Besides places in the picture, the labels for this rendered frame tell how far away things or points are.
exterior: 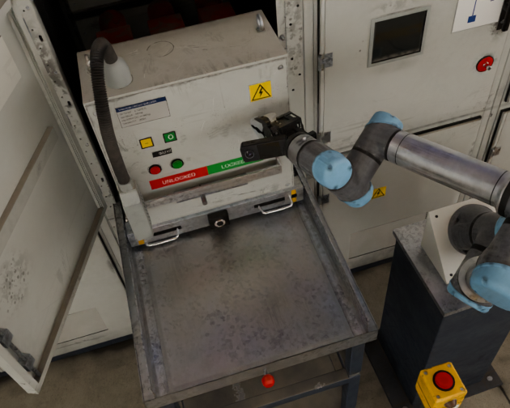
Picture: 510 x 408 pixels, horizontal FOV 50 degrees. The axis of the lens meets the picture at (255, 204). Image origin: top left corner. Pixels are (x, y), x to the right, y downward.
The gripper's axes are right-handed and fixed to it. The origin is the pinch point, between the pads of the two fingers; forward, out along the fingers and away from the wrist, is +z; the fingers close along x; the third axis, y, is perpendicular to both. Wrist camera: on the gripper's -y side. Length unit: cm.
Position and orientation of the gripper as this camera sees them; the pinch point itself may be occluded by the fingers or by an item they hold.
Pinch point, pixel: (251, 123)
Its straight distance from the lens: 143.4
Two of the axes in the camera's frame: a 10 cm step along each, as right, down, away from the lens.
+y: 8.5, -4.4, 2.8
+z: -4.7, -4.4, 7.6
